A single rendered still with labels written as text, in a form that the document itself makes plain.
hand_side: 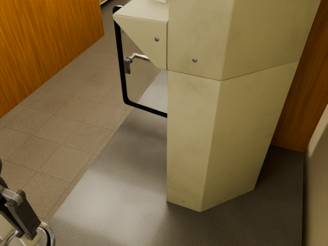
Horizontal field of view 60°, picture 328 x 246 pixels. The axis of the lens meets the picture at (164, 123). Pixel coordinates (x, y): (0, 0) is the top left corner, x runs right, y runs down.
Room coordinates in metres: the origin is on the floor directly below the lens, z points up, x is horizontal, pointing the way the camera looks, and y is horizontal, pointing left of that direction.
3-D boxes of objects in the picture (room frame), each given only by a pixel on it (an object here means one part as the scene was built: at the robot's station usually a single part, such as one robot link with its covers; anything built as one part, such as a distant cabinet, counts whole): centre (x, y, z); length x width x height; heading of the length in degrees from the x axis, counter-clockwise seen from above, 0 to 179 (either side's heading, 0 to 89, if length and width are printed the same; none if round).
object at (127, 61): (0.91, 0.13, 1.18); 0.02 x 0.02 x 0.06; 62
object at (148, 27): (0.67, -0.01, 1.46); 0.32 x 0.11 x 0.10; 159
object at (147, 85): (0.87, 0.03, 1.19); 0.30 x 0.01 x 0.40; 62
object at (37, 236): (0.25, 0.24, 1.23); 0.03 x 0.01 x 0.07; 159
